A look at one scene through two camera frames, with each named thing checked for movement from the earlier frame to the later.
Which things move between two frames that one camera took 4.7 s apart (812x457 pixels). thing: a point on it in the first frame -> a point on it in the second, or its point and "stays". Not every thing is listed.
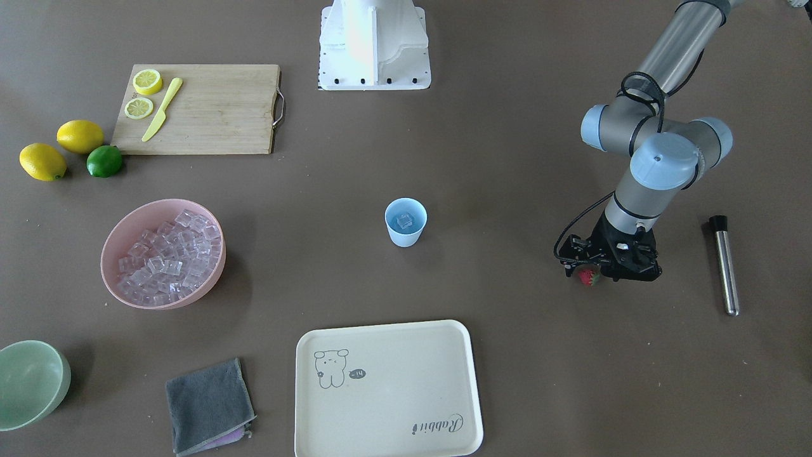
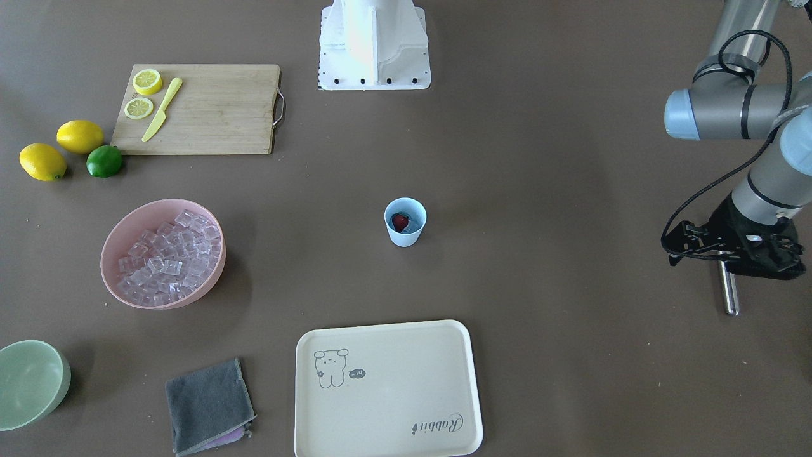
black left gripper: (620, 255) -> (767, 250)
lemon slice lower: (138, 108) stays
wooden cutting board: (200, 109) stays
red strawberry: (589, 277) -> (399, 221)
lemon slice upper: (147, 81) stays
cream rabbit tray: (398, 390) stays
